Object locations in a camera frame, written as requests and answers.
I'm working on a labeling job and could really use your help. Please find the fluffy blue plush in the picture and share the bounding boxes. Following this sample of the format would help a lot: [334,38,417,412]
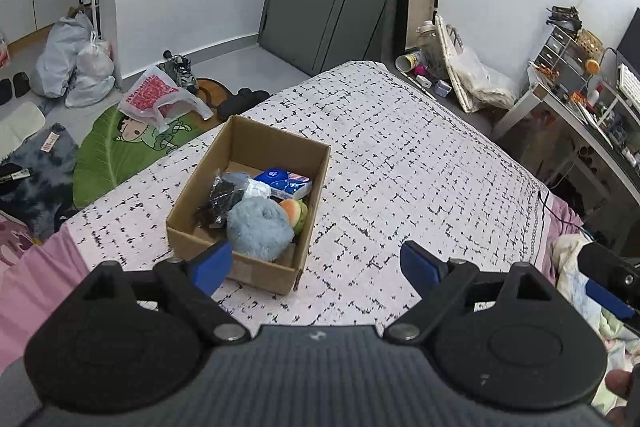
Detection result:
[227,197,294,262]

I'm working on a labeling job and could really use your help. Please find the black item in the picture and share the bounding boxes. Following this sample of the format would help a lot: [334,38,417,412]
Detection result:
[195,171,250,231]

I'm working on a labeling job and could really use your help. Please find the small white soft item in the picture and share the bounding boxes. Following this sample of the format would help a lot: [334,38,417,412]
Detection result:
[243,179,271,199]

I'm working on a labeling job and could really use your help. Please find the hamburger plush toy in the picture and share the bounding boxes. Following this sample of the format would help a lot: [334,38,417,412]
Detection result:
[280,198,308,235]

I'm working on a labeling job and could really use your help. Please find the blue tissue packet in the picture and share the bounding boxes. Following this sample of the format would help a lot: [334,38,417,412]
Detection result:
[254,168,312,199]

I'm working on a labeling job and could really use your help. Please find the brown cardboard box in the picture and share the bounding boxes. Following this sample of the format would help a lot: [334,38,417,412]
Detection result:
[166,116,330,295]

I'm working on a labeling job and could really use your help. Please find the white patterned bed blanket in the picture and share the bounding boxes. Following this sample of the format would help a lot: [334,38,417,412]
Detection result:
[60,59,554,327]

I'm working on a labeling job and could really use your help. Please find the green leaf floor mat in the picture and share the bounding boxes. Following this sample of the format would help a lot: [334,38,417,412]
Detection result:
[73,106,220,209]

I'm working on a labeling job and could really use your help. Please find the pink bed sheet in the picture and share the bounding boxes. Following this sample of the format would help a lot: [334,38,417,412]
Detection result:
[0,212,89,369]

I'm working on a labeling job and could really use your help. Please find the white desk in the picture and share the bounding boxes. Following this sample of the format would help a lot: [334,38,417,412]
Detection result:
[489,64,639,219]

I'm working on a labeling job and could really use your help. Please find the red white plastic bag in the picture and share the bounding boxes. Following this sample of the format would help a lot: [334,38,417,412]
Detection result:
[118,65,214,132]

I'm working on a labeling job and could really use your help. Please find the white plastic bags pile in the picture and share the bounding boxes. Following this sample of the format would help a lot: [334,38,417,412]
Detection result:
[434,14,522,114]

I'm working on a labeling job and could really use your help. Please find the paper cup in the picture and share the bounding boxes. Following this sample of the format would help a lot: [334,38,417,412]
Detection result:
[395,50,423,74]

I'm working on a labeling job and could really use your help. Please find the grey desk drawer organizer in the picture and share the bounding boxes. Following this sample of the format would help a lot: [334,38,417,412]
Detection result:
[532,24,600,95]

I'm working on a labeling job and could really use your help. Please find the grey garbage bag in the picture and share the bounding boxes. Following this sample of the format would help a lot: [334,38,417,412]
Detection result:
[32,11,115,108]

